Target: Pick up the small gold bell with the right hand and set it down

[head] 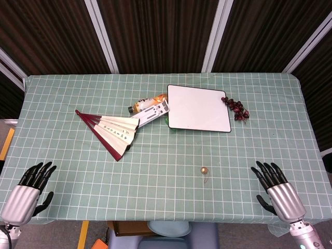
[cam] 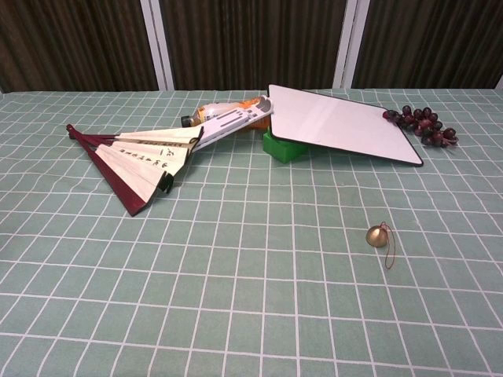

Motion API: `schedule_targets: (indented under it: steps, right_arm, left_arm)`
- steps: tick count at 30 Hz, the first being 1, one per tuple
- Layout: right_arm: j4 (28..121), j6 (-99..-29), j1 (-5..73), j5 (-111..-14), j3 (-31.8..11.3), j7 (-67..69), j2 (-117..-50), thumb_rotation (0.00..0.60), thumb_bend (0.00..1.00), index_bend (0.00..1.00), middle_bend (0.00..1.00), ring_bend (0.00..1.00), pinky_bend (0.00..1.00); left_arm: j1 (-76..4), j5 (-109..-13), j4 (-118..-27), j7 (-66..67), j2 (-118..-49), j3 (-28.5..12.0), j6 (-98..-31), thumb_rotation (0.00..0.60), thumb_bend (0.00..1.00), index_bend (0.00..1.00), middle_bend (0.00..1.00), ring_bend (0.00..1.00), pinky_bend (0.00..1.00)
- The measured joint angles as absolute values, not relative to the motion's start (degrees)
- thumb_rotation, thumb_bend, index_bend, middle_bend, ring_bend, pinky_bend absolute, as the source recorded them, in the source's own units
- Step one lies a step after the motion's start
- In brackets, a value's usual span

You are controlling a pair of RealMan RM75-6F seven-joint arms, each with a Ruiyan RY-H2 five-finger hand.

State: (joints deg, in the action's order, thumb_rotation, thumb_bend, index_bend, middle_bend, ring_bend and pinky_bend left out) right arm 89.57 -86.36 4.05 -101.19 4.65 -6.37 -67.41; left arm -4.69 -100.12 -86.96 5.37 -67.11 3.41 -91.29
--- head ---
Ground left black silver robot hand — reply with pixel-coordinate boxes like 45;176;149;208
0;161;57;226

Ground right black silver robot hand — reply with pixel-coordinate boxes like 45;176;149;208
250;160;307;224

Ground small gold ball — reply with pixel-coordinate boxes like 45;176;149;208
200;167;210;184

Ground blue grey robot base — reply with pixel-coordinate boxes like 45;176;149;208
107;222;218;249

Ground small orange box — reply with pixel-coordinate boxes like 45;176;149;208
91;238;109;249

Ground dark red artificial grapes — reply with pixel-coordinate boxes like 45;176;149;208
221;96;250;121

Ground dark corrugated partition panel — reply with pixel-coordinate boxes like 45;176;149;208
0;0;112;76
293;46;332;154
212;0;332;73
97;0;220;75

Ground brown cardboard box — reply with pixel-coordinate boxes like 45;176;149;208
107;220;156;237

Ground red cream folding fan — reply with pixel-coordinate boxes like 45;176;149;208
75;109;141;162

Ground light blue round basin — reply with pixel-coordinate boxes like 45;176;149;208
147;220;192;237

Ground white board black rim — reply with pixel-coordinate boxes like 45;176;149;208
167;84;232;134

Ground green checked tablecloth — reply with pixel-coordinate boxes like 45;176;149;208
0;72;332;236

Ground plastic drink bottle orange label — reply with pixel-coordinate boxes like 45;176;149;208
128;93;169;114

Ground white slotted folding stand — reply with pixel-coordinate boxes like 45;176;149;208
134;100;171;128

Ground white partition frame post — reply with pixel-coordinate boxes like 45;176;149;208
84;0;120;75
201;0;236;73
0;48;26;91
282;18;332;73

